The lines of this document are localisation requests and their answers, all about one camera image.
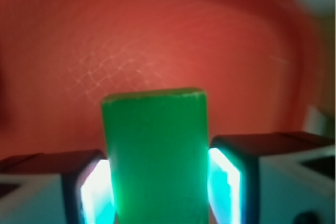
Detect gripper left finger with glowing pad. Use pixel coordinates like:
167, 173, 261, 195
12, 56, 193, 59
1, 150, 116, 223

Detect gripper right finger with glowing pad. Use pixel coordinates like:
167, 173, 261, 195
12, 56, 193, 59
208, 132, 335, 223

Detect green rectangular block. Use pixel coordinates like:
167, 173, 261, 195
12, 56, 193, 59
101, 88, 209, 223

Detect red plastic tray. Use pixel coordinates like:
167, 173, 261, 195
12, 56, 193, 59
1, 0, 322, 157

